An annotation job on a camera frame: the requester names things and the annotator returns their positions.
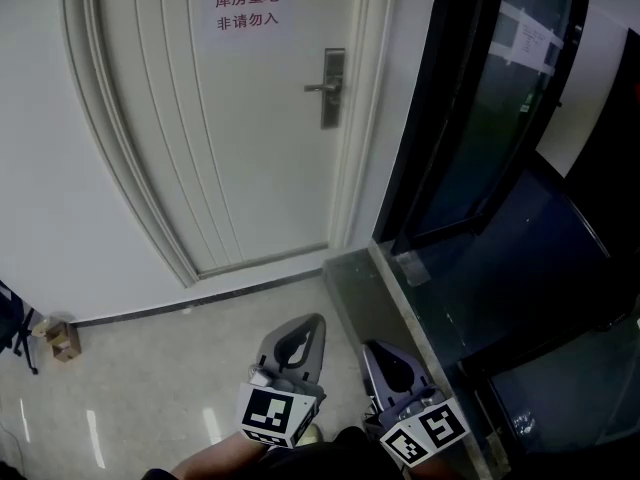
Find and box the person's right forearm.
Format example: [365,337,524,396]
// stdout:
[407,451,484,480]

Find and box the person's left forearm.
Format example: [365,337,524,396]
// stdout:
[169,430,274,480]

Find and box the white door frame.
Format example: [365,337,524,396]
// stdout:
[60,0,397,289]

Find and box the person's light shoe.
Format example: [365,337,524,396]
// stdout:
[298,421,325,450]

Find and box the black framed glass door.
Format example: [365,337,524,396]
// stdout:
[372,0,594,249]

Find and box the grey stone threshold ledge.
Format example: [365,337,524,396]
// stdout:
[322,246,511,480]

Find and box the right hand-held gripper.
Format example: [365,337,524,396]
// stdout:
[361,340,472,469]

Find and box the metal glass door floor clamp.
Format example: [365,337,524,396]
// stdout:
[393,249,432,288]

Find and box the small cardboard box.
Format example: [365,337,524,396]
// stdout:
[46,319,83,364]

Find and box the metal door lock with handle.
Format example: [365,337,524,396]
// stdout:
[303,47,347,131]

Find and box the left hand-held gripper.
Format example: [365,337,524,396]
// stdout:
[234,312,328,450]

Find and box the white door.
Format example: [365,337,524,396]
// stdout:
[97,0,362,275]

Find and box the white paper sign red print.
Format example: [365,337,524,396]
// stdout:
[198,0,295,48]

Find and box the black office chair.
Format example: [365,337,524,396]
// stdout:
[0,279,41,376]

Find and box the white paper notice taped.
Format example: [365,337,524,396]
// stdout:
[490,0,565,77]

